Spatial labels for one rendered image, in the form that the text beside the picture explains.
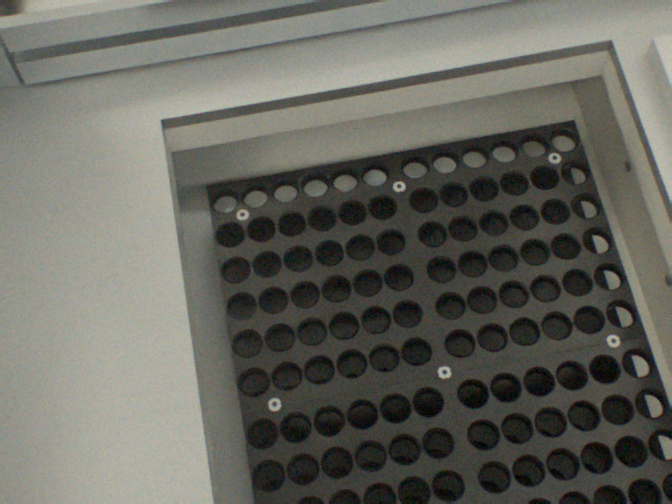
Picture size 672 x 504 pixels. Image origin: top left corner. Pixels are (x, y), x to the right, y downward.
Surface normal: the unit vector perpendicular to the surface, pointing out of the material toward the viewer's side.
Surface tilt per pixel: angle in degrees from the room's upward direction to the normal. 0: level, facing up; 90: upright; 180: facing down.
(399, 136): 0
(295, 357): 0
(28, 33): 90
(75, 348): 0
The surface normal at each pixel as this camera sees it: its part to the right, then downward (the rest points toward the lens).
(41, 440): -0.04, -0.44
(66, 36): 0.18, 0.88
